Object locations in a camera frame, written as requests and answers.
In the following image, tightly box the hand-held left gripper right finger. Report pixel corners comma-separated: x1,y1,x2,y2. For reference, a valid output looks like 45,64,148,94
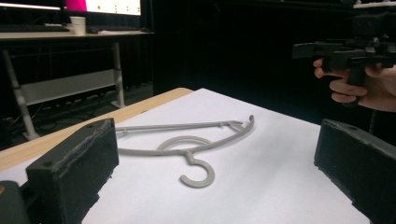
313,119,396,224

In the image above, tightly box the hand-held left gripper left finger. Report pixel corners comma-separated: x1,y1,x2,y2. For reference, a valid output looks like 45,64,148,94
25,117,120,224

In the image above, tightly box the grey plastic clothes hanger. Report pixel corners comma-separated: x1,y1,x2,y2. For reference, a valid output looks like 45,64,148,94
115,114,256,189

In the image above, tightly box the desk with white legs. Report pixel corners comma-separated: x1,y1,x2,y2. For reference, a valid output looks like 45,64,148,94
0,30,155,142

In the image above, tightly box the white paper sheet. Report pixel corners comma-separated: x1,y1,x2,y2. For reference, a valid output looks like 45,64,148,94
0,88,372,224

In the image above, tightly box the white paper cup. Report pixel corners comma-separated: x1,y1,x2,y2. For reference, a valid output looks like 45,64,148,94
69,16,87,36

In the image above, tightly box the black keyboard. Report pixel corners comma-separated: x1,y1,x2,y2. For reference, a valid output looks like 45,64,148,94
0,23,70,33

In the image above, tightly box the computer monitor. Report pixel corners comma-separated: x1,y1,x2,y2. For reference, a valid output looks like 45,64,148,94
62,0,153,33

